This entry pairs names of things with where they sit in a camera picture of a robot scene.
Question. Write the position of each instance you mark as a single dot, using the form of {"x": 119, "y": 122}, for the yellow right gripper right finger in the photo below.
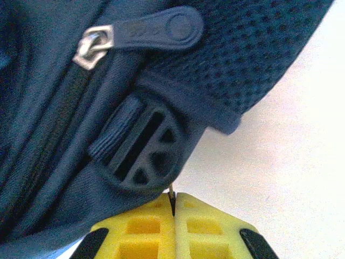
{"x": 215, "y": 232}

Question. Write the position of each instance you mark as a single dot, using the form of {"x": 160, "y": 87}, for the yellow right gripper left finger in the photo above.
{"x": 134, "y": 232}

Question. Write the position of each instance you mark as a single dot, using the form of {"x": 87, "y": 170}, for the navy blue backpack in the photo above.
{"x": 107, "y": 108}

